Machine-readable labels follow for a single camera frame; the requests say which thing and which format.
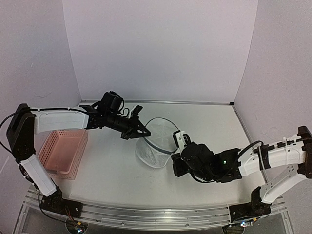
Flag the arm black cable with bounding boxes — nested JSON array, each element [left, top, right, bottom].
[[0, 107, 88, 156], [192, 140, 265, 183]]

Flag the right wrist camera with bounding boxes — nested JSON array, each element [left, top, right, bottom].
[[173, 130, 191, 153]]

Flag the aluminium front rail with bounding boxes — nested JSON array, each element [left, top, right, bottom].
[[23, 197, 286, 226]]

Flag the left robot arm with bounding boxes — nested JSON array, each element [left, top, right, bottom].
[[6, 91, 151, 213]]

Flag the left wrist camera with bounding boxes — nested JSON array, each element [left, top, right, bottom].
[[130, 105, 143, 118]]

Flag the white mesh laundry bag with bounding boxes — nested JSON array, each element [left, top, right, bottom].
[[135, 117, 178, 169]]

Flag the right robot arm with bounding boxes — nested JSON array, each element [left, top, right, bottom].
[[172, 126, 312, 216]]

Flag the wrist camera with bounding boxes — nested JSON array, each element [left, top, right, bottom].
[[173, 130, 191, 153], [130, 105, 143, 118]]

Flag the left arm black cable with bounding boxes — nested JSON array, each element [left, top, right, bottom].
[[0, 107, 88, 156]]

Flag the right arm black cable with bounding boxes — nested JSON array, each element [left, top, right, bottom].
[[192, 140, 265, 183]]

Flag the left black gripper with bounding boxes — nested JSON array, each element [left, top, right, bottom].
[[105, 111, 151, 140]]

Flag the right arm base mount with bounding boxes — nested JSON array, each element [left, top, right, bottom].
[[229, 186, 271, 223]]

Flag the pink perforated plastic basket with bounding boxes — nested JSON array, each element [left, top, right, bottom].
[[38, 130, 88, 180]]

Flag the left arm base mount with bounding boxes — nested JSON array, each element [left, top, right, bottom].
[[39, 186, 83, 218]]

